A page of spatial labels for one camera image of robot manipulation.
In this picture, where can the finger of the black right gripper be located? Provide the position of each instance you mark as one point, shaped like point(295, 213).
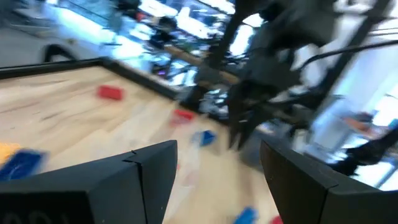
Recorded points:
point(237, 115)
point(256, 107)

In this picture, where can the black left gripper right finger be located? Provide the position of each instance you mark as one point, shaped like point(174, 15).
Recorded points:
point(311, 199)

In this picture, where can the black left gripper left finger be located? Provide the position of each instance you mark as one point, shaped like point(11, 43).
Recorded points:
point(93, 193)

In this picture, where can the yellow toy block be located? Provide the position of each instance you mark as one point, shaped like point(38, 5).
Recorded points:
point(7, 151)

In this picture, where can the red toy block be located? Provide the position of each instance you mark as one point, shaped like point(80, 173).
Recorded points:
point(276, 221)
point(183, 114)
point(109, 92)

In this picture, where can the blue toy block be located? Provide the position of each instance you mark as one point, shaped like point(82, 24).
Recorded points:
point(206, 137)
point(20, 165)
point(246, 216)

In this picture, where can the clear plastic bin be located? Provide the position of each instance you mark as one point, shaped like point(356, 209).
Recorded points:
point(188, 168)

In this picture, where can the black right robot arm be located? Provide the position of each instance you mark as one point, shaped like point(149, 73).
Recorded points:
point(295, 25)

